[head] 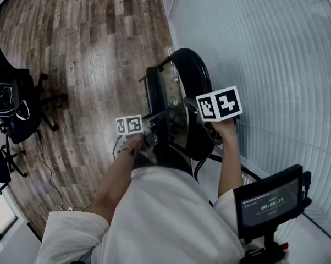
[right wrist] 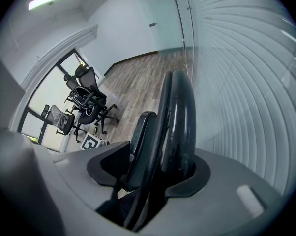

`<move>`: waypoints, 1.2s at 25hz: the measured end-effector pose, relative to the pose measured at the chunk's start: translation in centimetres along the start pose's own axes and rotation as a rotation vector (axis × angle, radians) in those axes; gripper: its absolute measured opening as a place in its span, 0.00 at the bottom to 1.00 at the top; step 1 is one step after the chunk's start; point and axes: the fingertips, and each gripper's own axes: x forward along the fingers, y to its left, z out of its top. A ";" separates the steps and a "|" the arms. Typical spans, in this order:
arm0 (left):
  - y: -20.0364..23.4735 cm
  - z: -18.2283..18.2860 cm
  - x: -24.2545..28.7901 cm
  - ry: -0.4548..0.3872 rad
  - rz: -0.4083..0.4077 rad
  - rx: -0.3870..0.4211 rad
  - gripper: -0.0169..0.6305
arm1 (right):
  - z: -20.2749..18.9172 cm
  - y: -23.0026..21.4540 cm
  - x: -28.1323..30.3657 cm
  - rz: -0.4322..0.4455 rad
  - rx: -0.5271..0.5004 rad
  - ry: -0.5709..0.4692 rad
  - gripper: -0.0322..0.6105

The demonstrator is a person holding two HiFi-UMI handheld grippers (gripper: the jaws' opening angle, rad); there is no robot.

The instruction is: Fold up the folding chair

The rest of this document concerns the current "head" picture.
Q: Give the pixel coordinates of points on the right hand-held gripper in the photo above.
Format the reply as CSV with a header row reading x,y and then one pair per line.
x,y
220,104

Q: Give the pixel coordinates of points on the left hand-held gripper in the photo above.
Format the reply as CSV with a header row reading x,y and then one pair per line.
x,y
129,125

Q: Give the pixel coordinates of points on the black folding chair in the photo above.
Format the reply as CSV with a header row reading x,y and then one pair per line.
x,y
195,139

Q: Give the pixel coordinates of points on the person's right forearm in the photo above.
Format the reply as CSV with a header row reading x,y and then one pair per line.
x,y
231,169

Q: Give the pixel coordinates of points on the person's left forearm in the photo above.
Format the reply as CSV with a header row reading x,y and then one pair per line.
x,y
113,183

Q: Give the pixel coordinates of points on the black padded office chair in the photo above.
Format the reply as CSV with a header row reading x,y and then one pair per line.
x,y
25,131

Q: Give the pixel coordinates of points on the person's left hand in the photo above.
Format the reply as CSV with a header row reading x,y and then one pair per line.
x,y
135,141

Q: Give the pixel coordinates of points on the person's right hand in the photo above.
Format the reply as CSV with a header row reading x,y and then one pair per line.
x,y
227,129

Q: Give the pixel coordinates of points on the clear plastic bottle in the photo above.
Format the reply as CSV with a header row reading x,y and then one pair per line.
x,y
173,100

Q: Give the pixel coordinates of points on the camouflage bag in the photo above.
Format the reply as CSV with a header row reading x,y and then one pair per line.
x,y
177,120

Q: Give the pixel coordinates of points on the person's black trousers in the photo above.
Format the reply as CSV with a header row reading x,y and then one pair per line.
x,y
173,161

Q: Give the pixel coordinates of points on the person's white shirt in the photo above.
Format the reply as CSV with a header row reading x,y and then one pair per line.
x,y
160,216

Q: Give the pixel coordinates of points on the small black monitor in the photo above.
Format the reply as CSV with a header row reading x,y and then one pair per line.
x,y
267,202

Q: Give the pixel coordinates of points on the black backpack white trim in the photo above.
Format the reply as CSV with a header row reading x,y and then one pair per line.
x,y
0,103

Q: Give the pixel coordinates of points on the black monitor mount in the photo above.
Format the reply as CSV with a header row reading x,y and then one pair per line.
x,y
270,246

